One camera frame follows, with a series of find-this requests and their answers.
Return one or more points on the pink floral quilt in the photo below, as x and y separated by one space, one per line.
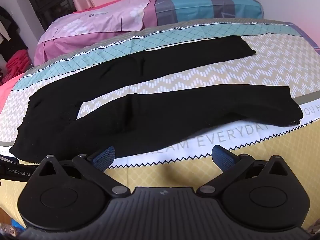
100 22

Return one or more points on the dark window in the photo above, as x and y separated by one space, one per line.
48 0

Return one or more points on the yellow teal patterned quilt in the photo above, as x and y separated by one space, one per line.
205 80

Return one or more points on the stack of red clothes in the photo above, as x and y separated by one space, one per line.
17 63

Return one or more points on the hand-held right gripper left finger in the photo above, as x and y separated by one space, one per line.
104 155

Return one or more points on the black pants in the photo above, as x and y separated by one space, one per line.
140 120

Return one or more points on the dark hanging clothes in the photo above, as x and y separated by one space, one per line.
10 35

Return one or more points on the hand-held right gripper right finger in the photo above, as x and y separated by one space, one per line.
223 158

